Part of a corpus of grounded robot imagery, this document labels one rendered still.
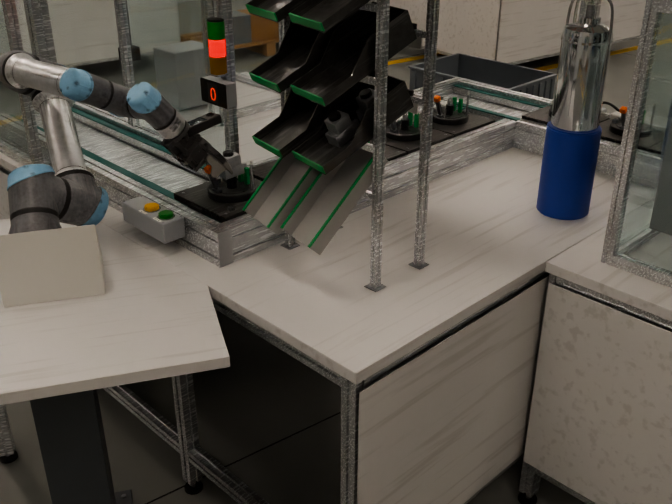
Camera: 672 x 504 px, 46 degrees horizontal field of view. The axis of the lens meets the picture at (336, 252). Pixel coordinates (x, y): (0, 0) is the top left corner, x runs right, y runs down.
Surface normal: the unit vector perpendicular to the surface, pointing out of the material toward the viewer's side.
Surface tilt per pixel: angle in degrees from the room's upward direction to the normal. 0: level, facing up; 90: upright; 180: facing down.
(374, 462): 90
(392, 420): 90
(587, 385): 90
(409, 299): 0
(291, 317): 0
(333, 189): 45
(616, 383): 90
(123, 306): 0
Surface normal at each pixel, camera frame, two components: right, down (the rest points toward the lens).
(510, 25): 0.59, 0.36
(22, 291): 0.28, 0.44
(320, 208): -0.58, -0.45
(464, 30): -0.80, 0.27
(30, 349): 0.00, -0.89
